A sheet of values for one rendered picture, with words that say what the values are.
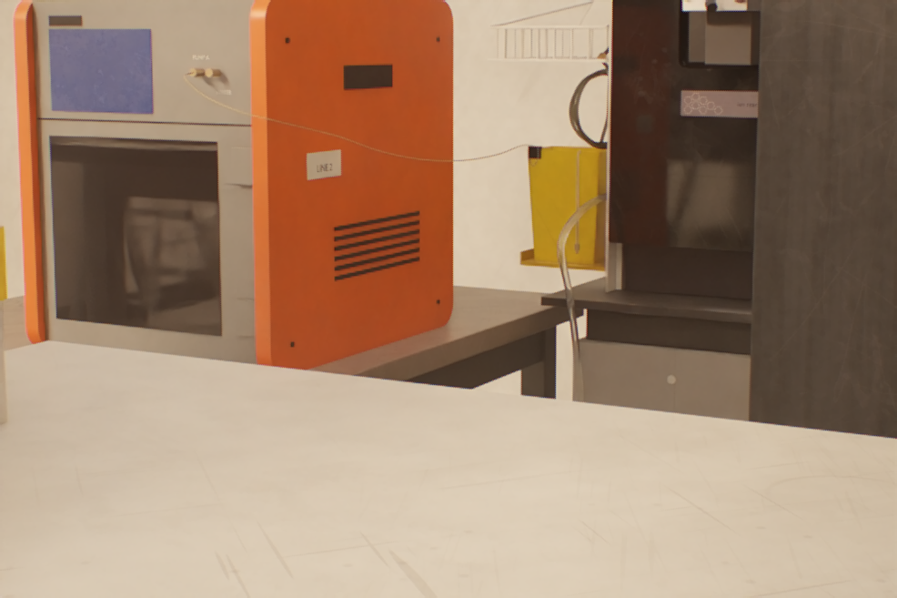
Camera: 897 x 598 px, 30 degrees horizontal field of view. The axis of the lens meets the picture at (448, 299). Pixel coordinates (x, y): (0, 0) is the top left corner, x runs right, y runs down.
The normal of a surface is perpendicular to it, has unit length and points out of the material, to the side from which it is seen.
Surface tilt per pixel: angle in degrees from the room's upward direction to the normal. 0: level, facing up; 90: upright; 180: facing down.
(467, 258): 90
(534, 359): 90
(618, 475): 0
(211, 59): 90
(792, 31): 90
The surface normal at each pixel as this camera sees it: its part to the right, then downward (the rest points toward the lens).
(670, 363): -0.48, 0.14
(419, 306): 0.88, 0.07
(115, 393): 0.00, -0.99
